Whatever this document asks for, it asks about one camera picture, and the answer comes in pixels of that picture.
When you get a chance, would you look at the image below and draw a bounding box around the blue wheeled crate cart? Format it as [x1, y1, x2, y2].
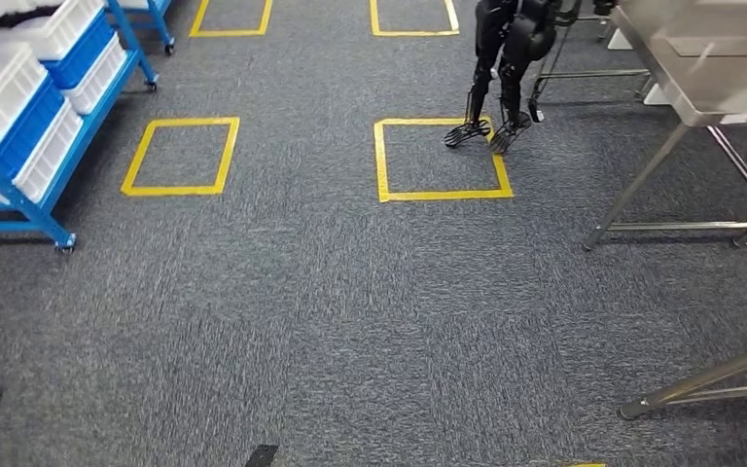
[115, 0, 177, 56]
[0, 0, 159, 259]

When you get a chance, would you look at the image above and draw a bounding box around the blue plastic crate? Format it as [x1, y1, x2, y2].
[0, 77, 67, 182]
[41, 9, 117, 91]

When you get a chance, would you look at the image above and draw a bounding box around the black humanoid robot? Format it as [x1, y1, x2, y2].
[443, 0, 585, 156]

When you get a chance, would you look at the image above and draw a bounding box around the grey plastic tray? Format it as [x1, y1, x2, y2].
[659, 0, 747, 59]

